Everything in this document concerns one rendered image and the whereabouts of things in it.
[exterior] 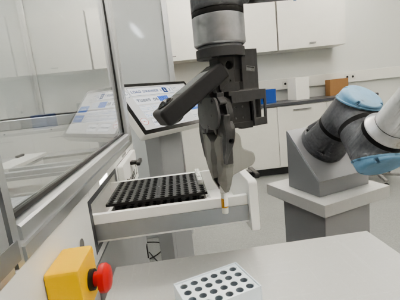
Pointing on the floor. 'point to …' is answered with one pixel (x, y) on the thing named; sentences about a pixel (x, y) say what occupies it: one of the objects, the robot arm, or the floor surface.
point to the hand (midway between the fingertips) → (219, 183)
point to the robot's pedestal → (326, 209)
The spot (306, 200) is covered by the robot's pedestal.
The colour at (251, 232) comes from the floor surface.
